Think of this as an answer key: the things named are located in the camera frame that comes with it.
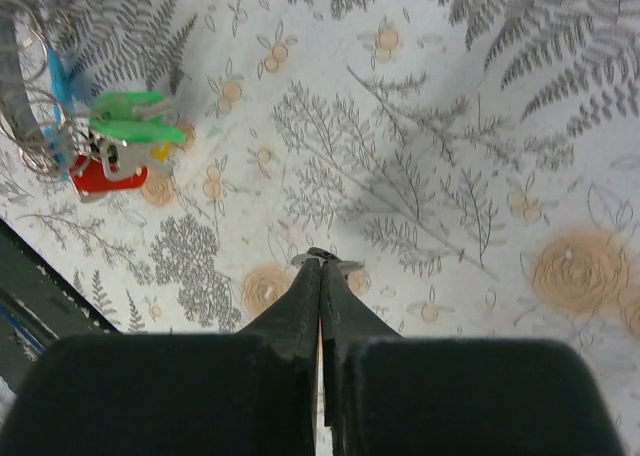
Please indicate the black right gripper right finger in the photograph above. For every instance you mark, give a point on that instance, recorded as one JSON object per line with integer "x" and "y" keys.
{"x": 390, "y": 395}

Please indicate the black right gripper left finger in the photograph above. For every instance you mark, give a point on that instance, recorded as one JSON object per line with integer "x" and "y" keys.
{"x": 248, "y": 393}

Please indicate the key with red tag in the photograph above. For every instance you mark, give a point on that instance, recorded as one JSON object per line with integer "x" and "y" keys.
{"x": 109, "y": 167}

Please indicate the key with green tag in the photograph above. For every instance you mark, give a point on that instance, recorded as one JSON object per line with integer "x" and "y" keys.
{"x": 134, "y": 117}

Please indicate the blue keyring holder with rings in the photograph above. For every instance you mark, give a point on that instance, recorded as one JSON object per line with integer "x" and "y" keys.
{"x": 38, "y": 113}

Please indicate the key with black tag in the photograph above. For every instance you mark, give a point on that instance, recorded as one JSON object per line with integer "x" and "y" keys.
{"x": 345, "y": 266}

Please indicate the yellow key tag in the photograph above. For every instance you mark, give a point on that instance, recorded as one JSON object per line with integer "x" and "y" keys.
{"x": 160, "y": 152}

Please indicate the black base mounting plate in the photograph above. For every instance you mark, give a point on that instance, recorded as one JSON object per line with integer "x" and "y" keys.
{"x": 38, "y": 307}

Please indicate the floral patterned table mat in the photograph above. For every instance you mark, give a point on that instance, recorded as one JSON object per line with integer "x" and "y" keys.
{"x": 479, "y": 157}

